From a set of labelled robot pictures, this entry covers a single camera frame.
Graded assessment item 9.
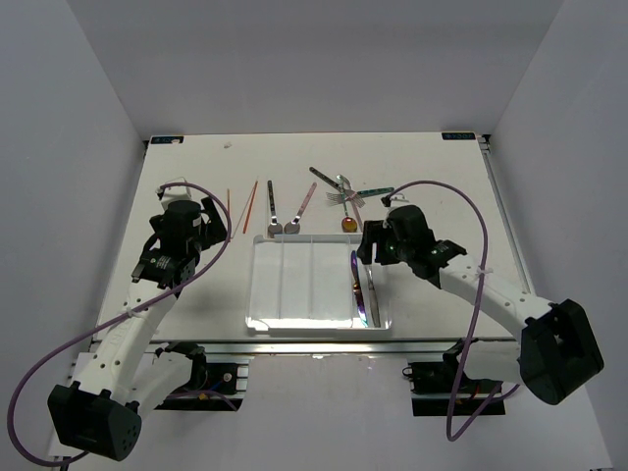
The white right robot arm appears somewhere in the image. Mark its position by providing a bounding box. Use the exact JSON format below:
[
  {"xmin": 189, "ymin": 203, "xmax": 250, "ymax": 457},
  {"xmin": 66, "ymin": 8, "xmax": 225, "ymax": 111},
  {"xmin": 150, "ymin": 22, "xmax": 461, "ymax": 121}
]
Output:
[{"xmin": 357, "ymin": 205, "xmax": 604, "ymax": 405}]

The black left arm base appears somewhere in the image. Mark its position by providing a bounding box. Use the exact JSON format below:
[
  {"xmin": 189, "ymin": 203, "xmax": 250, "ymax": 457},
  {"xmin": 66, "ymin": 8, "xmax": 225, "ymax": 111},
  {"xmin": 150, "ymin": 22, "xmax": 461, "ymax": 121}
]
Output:
[{"xmin": 154, "ymin": 341, "xmax": 249, "ymax": 412}]

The green handled fork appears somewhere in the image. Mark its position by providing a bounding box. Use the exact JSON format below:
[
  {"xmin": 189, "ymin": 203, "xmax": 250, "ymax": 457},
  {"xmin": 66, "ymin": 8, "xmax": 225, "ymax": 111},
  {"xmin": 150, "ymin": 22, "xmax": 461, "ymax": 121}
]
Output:
[{"xmin": 326, "ymin": 187, "xmax": 393, "ymax": 204}]

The orange chopstick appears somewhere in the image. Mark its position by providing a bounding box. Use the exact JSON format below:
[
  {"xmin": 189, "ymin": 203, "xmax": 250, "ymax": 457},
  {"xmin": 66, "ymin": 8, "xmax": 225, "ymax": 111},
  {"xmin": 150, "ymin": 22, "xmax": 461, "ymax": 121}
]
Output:
[
  {"xmin": 227, "ymin": 188, "xmax": 233, "ymax": 242},
  {"xmin": 242, "ymin": 181, "xmax": 258, "ymax": 235}
]

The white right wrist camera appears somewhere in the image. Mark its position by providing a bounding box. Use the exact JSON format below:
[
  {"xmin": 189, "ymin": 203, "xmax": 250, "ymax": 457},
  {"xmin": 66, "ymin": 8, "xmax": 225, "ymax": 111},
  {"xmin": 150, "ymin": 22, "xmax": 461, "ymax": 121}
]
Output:
[{"xmin": 381, "ymin": 192, "xmax": 410, "ymax": 213}]

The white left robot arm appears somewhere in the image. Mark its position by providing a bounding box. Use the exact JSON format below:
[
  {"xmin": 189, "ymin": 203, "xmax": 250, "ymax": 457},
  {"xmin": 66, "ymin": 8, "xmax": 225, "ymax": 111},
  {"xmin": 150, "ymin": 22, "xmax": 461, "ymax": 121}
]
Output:
[{"xmin": 47, "ymin": 197, "xmax": 228, "ymax": 461}]

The blue label sticker left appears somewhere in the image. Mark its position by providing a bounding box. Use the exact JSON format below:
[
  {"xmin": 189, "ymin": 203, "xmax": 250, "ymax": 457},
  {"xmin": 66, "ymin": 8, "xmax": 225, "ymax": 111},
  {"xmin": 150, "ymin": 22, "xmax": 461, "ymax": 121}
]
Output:
[{"xmin": 149, "ymin": 135, "xmax": 184, "ymax": 145}]

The white divided cutlery tray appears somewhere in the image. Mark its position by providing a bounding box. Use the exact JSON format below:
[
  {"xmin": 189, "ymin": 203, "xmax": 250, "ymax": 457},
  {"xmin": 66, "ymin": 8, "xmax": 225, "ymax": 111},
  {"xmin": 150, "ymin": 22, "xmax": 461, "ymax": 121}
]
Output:
[{"xmin": 245, "ymin": 234, "xmax": 393, "ymax": 338}]

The pink handled spoon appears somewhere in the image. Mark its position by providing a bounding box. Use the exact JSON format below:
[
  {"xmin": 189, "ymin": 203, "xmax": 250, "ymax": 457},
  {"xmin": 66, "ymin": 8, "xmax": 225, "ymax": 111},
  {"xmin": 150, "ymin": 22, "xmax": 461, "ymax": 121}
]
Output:
[{"xmin": 284, "ymin": 183, "xmax": 317, "ymax": 235}]

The blue label sticker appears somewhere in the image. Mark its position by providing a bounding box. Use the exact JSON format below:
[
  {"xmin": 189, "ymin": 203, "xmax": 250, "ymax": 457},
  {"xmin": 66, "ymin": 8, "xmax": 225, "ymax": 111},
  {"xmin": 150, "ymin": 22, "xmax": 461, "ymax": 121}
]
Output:
[
  {"xmin": 441, "ymin": 131, "xmax": 476, "ymax": 140},
  {"xmin": 149, "ymin": 135, "xmax": 184, "ymax": 145}
]

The pink handled fork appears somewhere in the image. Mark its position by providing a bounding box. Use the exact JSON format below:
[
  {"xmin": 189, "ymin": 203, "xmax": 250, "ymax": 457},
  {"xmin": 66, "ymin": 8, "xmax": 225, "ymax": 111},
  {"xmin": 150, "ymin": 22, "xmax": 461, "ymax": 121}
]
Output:
[{"xmin": 344, "ymin": 189, "xmax": 364, "ymax": 233}]

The rainbow iridescent knife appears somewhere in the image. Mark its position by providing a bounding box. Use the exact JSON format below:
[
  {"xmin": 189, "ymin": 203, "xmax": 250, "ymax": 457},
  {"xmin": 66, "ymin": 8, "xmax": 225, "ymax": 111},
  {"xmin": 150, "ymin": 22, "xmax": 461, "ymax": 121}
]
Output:
[{"xmin": 350, "ymin": 250, "xmax": 368, "ymax": 327}]

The rainbow iridescent spoon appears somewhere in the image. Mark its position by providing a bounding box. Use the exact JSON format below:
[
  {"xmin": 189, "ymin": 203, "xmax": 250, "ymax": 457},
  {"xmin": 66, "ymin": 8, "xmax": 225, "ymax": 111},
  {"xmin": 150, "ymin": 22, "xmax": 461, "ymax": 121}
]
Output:
[{"xmin": 336, "ymin": 173, "xmax": 358, "ymax": 234}]

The orange chopstick left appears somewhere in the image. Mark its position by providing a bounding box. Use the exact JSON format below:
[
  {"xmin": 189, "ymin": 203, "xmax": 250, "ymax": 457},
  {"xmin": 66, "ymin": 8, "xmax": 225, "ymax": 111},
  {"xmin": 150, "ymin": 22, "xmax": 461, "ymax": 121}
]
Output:
[{"xmin": 227, "ymin": 188, "xmax": 233, "ymax": 242}]

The ornate silver knife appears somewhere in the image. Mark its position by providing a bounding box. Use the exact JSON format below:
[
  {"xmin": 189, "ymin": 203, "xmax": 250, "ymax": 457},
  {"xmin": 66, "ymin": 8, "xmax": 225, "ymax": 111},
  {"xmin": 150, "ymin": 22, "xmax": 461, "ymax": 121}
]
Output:
[{"xmin": 365, "ymin": 265, "xmax": 382, "ymax": 328}]

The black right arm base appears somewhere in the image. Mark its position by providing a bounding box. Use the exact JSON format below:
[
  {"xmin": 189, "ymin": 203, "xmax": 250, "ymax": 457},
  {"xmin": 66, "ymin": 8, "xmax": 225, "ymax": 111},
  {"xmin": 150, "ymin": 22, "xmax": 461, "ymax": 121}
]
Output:
[{"xmin": 402, "ymin": 340, "xmax": 497, "ymax": 417}]

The black handled spoon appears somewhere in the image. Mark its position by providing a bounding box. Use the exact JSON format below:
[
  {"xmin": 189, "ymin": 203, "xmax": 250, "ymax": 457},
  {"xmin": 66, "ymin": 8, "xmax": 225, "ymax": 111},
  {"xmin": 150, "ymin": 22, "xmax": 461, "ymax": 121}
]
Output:
[{"xmin": 267, "ymin": 180, "xmax": 283, "ymax": 238}]

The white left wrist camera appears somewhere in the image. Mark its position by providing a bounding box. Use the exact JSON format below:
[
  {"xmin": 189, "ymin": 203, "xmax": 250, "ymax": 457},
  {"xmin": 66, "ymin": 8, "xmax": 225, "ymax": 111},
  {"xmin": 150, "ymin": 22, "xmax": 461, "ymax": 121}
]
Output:
[{"xmin": 156, "ymin": 177, "xmax": 192, "ymax": 211}]

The blue label sticker right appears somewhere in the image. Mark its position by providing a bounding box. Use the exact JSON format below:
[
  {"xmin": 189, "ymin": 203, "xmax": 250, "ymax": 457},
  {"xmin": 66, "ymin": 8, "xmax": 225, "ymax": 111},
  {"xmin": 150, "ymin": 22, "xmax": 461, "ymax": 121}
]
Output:
[{"xmin": 441, "ymin": 131, "xmax": 476, "ymax": 140}]

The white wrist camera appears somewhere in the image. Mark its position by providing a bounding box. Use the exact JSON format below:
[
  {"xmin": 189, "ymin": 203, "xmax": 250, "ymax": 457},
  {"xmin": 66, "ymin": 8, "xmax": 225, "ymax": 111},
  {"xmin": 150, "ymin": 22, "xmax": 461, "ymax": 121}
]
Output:
[
  {"xmin": 381, "ymin": 192, "xmax": 410, "ymax": 213},
  {"xmin": 156, "ymin": 177, "xmax": 192, "ymax": 211}
]

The black handled fork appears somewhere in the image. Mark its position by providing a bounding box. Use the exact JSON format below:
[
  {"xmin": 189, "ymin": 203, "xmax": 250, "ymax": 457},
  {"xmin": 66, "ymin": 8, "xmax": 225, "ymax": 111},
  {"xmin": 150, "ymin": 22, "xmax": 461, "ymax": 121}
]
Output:
[{"xmin": 309, "ymin": 167, "xmax": 351, "ymax": 195}]

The orange chopstick right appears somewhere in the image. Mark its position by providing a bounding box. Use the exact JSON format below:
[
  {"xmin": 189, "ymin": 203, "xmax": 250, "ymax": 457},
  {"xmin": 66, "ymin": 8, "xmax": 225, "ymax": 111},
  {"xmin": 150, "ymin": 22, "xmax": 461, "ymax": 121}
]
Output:
[{"xmin": 242, "ymin": 181, "xmax": 258, "ymax": 235}]

